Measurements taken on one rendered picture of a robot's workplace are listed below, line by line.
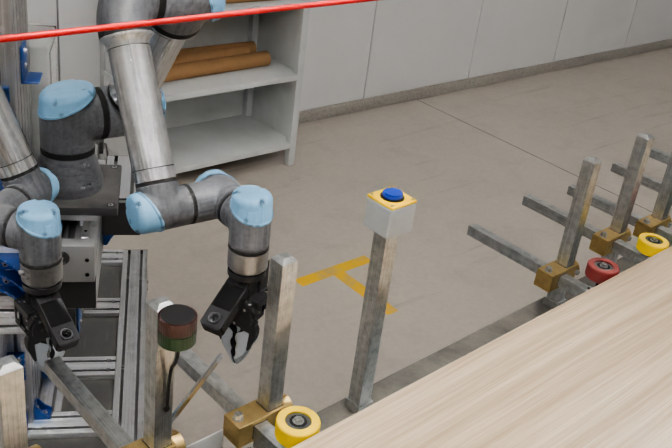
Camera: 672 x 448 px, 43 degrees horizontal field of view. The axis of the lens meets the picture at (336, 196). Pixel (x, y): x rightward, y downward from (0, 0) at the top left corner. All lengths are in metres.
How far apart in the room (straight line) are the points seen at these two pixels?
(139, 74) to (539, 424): 0.97
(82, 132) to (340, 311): 1.81
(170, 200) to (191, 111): 3.14
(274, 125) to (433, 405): 3.20
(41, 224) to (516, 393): 0.95
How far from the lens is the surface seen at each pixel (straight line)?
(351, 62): 5.30
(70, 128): 1.91
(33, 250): 1.64
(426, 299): 3.65
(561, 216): 2.60
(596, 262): 2.28
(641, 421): 1.80
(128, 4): 1.57
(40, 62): 2.32
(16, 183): 1.76
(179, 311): 1.37
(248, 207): 1.50
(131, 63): 1.56
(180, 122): 4.66
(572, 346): 1.93
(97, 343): 2.90
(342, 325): 3.40
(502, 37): 6.34
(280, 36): 4.55
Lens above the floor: 1.95
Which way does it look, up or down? 27 degrees down
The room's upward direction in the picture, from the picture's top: 7 degrees clockwise
